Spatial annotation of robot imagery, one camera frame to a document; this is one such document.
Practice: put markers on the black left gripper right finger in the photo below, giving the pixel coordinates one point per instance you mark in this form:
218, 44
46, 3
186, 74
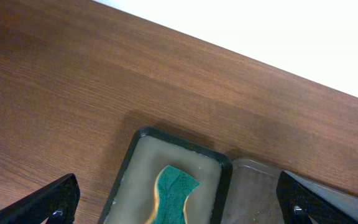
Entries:
301, 205

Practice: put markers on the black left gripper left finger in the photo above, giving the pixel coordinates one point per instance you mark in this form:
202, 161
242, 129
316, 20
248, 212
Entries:
54, 203

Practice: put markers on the green yellow sponge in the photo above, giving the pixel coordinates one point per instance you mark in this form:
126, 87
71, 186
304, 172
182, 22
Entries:
172, 189

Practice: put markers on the brown serving tray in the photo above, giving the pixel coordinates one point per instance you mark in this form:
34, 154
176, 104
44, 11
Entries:
252, 194

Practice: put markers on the black water tray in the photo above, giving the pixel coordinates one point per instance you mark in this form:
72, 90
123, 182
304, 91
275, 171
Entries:
132, 199

